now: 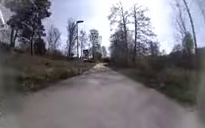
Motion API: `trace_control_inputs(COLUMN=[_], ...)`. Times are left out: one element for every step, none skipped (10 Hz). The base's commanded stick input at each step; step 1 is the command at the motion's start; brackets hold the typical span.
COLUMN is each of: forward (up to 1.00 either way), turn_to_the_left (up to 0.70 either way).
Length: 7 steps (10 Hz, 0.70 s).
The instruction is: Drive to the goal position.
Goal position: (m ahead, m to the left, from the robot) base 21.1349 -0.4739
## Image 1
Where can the building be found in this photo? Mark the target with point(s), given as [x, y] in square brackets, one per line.
[86, 55]

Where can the row of bare trees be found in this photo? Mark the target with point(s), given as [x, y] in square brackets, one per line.
[83, 43]

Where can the grey asphalt path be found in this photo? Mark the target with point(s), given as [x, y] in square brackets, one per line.
[103, 100]

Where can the street lamp pole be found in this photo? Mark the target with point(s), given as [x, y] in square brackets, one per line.
[77, 36]

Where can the dry grass verge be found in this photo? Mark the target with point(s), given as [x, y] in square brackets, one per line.
[160, 80]
[40, 71]

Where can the tall dark pine trees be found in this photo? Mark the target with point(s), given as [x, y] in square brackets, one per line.
[28, 23]

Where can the leaning pole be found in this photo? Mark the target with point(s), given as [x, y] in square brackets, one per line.
[191, 23]

